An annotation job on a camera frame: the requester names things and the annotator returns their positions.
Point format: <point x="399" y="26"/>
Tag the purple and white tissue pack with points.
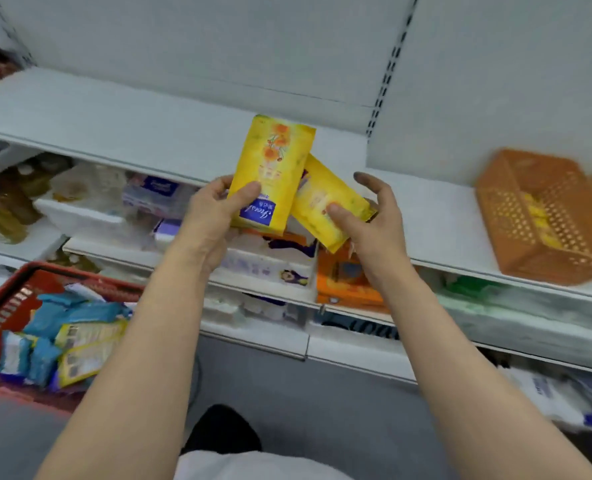
<point x="168" y="229"/>

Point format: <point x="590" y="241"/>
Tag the person's left forearm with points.
<point x="136" y="384"/>

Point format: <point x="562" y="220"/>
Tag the white bag blue print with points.
<point x="550" y="394"/>

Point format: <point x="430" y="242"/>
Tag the large white paper roll pack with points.
<point x="91" y="219"/>

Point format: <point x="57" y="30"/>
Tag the white shirt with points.
<point x="256" y="469"/>

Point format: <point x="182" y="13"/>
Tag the black trousers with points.
<point x="221" y="429"/>

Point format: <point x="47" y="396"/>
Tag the green and white tissue pack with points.
<point x="475" y="289"/>

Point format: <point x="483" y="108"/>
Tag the orange plastic basket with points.
<point x="550" y="275"/>

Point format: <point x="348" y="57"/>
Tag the row of yellow oil bottles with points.
<point x="1" y="214"/>

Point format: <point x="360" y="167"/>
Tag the red plastic shopping basket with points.
<point x="46" y="282"/>

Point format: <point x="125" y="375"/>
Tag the pink tissue pack blue label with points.
<point x="156" y="192"/>

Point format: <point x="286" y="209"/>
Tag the dark printed pack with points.
<point x="361" y="327"/>

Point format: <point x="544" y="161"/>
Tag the orange white paper roll pack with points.
<point x="271" y="264"/>

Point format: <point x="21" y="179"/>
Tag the person's right forearm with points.
<point x="475" y="384"/>

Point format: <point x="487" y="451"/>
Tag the person's right hand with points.
<point x="381" y="244"/>

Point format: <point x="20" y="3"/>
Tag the pile of wipe packets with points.
<point x="56" y="314"/>

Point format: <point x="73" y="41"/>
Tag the person's left hand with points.
<point x="206" y="229"/>

